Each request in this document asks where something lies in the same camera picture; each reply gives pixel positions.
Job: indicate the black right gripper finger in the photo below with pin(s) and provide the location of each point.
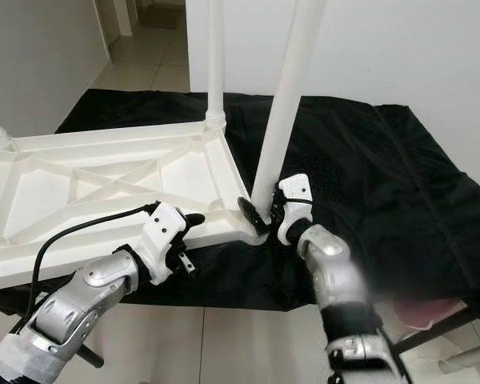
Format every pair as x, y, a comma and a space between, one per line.
249, 211

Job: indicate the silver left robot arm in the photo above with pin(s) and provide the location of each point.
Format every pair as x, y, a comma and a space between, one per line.
80, 308

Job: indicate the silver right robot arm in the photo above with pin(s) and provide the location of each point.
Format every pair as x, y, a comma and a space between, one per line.
332, 272

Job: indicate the pink cushion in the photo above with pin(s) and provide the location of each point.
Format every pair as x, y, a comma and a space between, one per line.
432, 312

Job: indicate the white round plastic base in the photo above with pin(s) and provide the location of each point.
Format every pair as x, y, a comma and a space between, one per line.
468, 364

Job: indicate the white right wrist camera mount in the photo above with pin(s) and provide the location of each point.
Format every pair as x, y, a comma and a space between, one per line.
294, 194

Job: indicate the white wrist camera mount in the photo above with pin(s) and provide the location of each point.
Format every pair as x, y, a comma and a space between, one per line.
164, 228
294, 194

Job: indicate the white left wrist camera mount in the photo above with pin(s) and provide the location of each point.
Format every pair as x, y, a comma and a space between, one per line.
164, 228

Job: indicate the white door frame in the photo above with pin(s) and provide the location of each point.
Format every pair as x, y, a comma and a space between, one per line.
120, 16

